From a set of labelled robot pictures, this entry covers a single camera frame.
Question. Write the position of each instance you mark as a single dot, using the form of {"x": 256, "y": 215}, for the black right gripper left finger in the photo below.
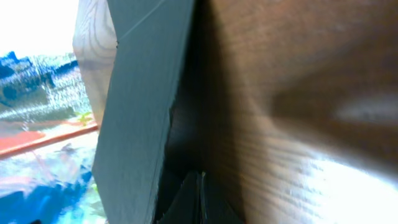
{"x": 178, "y": 200}

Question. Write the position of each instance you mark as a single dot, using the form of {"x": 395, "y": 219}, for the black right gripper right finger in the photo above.
{"x": 214, "y": 207}

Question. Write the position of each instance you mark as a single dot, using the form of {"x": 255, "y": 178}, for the black box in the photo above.
{"x": 152, "y": 38}

